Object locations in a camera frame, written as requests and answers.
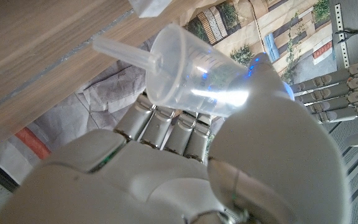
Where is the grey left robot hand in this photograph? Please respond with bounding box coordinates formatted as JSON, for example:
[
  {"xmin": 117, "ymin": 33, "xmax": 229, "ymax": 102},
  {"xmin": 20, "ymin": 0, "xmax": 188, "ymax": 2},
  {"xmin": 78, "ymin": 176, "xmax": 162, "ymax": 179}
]
[{"xmin": 290, "ymin": 54, "xmax": 358, "ymax": 149}]

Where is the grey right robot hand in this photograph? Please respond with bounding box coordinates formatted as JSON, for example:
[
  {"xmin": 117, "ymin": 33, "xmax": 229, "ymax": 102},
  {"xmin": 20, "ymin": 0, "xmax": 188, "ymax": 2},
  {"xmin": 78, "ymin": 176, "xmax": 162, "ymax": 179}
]
[{"xmin": 0, "ymin": 52, "xmax": 352, "ymax": 224}]

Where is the clear plastic syringe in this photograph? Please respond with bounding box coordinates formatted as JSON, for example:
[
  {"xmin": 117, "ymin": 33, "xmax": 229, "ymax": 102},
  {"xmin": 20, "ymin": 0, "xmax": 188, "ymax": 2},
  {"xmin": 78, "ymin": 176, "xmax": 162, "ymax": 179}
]
[{"xmin": 91, "ymin": 23, "xmax": 260, "ymax": 118}]

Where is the white cube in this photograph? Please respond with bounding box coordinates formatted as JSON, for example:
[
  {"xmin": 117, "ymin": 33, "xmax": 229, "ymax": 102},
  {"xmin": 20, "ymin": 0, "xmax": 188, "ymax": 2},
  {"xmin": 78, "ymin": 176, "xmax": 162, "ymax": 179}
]
[{"xmin": 128, "ymin": 0, "xmax": 173, "ymax": 19}]

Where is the perforated metal rail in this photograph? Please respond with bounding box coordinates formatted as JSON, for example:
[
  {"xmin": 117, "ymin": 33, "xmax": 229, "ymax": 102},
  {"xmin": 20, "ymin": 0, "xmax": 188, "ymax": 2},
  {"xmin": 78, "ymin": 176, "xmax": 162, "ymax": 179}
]
[{"xmin": 334, "ymin": 2, "xmax": 351, "ymax": 69}]

